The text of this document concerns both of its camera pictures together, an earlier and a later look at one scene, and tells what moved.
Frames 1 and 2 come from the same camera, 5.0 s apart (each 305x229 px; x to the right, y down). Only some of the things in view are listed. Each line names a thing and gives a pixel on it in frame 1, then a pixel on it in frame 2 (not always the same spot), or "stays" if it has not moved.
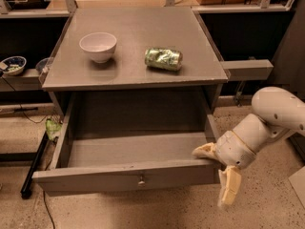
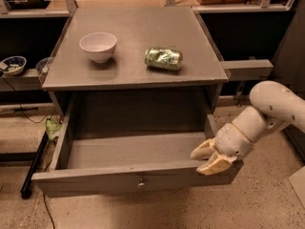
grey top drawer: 130,162 stays
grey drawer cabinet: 123,95 stays
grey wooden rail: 249,70 stays
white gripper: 234,149 to 234,141
